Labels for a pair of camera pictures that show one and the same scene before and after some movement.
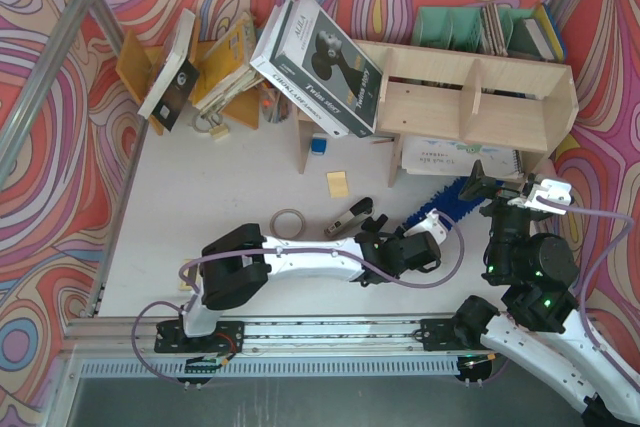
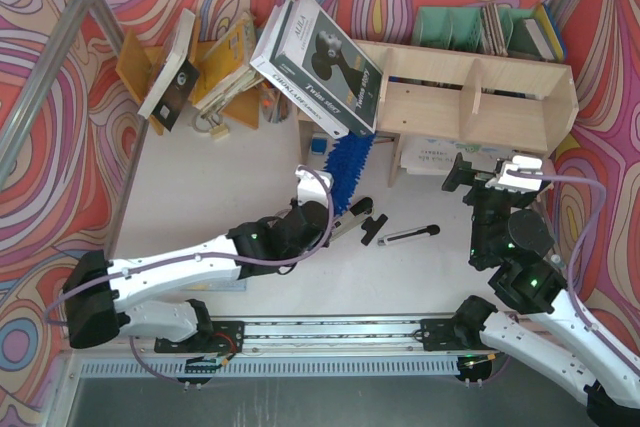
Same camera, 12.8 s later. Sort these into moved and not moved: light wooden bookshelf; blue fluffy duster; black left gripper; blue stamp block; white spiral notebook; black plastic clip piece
Moved: blue fluffy duster; black left gripper
Not moved: blue stamp block; black plastic clip piece; light wooden bookshelf; white spiral notebook
